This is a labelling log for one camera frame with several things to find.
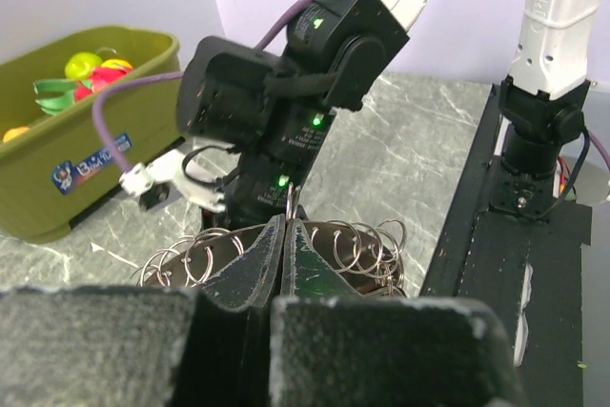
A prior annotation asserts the green apple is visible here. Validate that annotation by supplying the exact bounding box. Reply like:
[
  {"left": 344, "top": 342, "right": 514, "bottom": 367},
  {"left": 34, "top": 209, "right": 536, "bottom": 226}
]
[{"left": 64, "top": 51, "right": 103, "bottom": 80}]

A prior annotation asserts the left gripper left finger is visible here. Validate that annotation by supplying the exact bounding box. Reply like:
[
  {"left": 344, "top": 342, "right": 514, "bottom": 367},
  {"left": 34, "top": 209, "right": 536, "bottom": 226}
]
[{"left": 1, "top": 216, "right": 285, "bottom": 406}]

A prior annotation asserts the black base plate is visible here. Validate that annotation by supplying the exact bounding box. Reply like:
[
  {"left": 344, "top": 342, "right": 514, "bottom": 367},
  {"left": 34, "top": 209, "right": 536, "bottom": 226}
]
[{"left": 421, "top": 80, "right": 592, "bottom": 406}]

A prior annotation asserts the pink dragon fruit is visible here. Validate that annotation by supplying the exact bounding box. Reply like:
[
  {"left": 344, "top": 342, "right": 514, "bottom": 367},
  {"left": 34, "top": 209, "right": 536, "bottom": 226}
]
[{"left": 33, "top": 66, "right": 132, "bottom": 115}]

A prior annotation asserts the olive green plastic bin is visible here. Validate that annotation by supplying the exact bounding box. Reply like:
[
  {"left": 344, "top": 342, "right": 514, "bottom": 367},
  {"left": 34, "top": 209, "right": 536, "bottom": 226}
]
[{"left": 1, "top": 26, "right": 180, "bottom": 243}]

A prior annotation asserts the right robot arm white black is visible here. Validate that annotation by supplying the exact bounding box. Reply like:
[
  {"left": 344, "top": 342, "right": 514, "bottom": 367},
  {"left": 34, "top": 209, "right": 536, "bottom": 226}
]
[{"left": 176, "top": 0, "right": 600, "bottom": 227}]

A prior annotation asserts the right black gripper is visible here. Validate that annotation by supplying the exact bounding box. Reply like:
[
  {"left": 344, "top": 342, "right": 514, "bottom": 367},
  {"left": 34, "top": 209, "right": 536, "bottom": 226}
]
[{"left": 201, "top": 158, "right": 310, "bottom": 230}]

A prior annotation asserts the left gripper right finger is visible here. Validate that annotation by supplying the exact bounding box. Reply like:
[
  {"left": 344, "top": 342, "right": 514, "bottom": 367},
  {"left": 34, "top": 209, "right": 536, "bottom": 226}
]
[{"left": 269, "top": 220, "right": 524, "bottom": 406}]

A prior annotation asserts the metal keyring disc with rings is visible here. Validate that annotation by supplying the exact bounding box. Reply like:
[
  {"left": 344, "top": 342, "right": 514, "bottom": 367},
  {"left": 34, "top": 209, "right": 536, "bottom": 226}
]
[{"left": 132, "top": 184, "right": 406, "bottom": 297}]

